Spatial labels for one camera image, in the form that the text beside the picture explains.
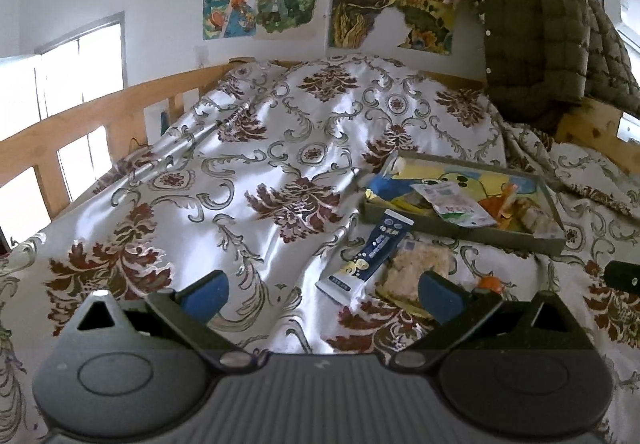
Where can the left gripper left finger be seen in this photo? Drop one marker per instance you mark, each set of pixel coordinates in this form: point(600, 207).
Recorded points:
point(187, 314)

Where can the white green snack pouch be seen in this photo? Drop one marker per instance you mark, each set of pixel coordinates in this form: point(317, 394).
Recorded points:
point(453, 206)

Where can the yellow green biscuit packet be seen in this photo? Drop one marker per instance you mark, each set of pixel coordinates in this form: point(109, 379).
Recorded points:
point(411, 202)

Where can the orange mandarin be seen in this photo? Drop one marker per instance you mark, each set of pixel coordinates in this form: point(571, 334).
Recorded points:
point(491, 283)

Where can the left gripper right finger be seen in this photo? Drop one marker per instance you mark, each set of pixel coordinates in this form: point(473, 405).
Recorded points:
point(459, 313)

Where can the wooden bed frame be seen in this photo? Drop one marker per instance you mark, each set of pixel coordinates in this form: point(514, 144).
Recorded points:
point(100, 123)

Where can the grey tray with frog picture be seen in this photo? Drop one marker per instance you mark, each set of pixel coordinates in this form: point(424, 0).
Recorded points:
point(477, 181)

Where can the clear nut bar packet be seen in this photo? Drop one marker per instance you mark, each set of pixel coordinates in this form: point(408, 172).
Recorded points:
point(535, 220)

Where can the sunflower painting poster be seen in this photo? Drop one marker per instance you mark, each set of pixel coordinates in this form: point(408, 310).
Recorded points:
point(421, 25)

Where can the olive quilted jacket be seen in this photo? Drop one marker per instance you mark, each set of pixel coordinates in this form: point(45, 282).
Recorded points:
point(543, 57)

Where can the clear rice cracker packet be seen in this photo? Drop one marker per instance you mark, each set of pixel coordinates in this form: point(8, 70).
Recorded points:
point(399, 283)

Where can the floral satin bedspread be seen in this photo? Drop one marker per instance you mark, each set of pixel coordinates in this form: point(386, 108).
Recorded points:
point(274, 302)

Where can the orange snack bag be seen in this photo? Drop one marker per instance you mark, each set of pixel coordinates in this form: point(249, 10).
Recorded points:
point(500, 207)

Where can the navy blue stick sachet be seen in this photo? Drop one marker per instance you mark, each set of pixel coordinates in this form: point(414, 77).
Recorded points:
point(349, 281)

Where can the white air conditioner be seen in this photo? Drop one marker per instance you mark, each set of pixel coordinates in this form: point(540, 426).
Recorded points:
point(624, 14)

